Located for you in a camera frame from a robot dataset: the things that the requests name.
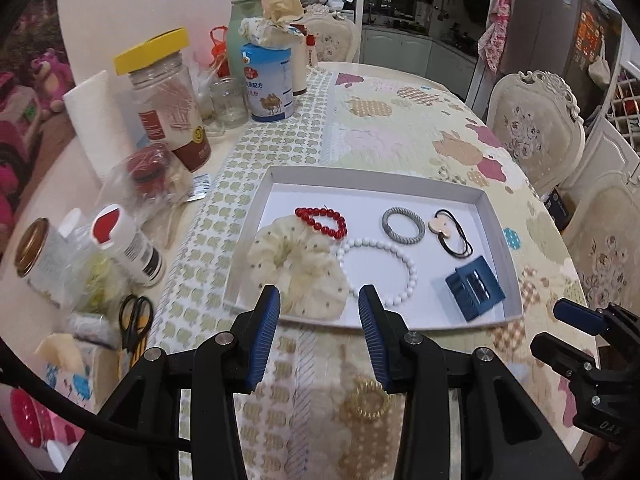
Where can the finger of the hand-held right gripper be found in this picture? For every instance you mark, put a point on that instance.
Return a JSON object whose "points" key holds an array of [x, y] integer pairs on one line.
{"points": [[555, 352], [575, 312]]}

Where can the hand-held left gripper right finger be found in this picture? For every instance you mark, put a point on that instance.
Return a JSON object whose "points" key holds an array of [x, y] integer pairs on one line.
{"points": [[375, 340]]}

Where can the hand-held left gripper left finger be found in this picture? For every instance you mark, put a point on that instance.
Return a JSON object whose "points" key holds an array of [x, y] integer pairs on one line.
{"points": [[262, 340]]}

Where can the cream dotted scrunchie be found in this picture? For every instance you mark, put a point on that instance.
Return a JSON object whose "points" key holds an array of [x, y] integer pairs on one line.
{"points": [[290, 260]]}

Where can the blue hair clip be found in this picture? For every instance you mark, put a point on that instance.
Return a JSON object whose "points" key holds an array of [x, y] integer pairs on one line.
{"points": [[460, 300]]}

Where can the white shallow tray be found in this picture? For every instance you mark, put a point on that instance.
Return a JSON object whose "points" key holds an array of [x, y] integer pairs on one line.
{"points": [[350, 195]]}

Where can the cream carved floral chair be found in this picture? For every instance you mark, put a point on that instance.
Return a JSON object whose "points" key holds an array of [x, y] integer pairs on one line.
{"points": [[605, 245], [332, 35], [535, 125]]}

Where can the silver blister pack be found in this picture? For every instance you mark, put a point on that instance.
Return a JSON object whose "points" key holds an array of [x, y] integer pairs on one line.
{"points": [[200, 187]]}

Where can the white bottle with red cap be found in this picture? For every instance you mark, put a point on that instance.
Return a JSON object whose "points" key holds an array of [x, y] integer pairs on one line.
{"points": [[127, 245]]}

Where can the white green-patterned table cloth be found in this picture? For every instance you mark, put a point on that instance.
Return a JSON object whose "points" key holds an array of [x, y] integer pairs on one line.
{"points": [[250, 160]]}

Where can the patterned tissue box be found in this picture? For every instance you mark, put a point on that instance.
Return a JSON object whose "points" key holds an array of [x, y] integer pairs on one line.
{"points": [[75, 365]]}

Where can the clear bag with red container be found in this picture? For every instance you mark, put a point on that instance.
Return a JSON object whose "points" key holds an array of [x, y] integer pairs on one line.
{"points": [[145, 170]]}

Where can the quilted patchwork tablecloth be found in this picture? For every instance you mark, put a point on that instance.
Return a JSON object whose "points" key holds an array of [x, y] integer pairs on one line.
{"points": [[410, 130]]}

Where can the white lattice rack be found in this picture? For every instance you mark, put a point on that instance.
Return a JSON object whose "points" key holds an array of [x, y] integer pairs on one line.
{"points": [[630, 105]]}

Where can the tin can with gold rim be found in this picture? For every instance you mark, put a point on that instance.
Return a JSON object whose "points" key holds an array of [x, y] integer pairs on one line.
{"points": [[42, 260]]}

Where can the empty glass jar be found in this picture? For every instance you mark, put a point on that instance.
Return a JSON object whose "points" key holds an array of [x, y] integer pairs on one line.
{"points": [[227, 102]]}

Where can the white hanging bag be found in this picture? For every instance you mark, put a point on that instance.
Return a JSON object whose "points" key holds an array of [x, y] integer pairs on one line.
{"points": [[597, 67]]}

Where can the plastic jar with yellow lid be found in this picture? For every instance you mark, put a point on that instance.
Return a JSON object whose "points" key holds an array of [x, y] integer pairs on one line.
{"points": [[165, 105]]}

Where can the blue milk powder can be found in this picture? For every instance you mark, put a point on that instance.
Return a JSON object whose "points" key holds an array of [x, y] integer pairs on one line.
{"points": [[267, 82]]}

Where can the cream thermos with red lid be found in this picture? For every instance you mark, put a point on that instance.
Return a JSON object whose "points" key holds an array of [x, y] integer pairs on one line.
{"points": [[300, 70]]}

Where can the white paper towel roll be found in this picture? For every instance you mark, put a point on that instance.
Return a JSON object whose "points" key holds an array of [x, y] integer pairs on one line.
{"points": [[95, 110]]}

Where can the floral hanging apron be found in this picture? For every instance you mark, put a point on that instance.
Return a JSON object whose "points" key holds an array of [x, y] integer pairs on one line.
{"points": [[500, 35]]}

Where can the dark refrigerator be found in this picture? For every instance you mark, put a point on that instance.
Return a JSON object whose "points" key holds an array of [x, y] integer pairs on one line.
{"points": [[540, 25]]}

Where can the white kitchen cabinets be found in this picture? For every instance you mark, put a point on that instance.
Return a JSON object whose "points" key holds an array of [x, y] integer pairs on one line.
{"points": [[400, 50]]}

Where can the red plastic bag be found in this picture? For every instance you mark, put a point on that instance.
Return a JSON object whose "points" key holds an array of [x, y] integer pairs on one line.
{"points": [[217, 45]]}

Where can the pale green vase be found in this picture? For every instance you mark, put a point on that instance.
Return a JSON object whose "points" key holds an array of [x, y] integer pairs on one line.
{"points": [[245, 25]]}

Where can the crumpled paper tissue pack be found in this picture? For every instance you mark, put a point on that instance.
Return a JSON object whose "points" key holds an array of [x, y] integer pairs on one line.
{"points": [[272, 15]]}

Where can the pink plush bear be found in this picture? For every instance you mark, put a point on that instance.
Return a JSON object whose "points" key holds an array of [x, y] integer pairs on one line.
{"points": [[47, 75]]}

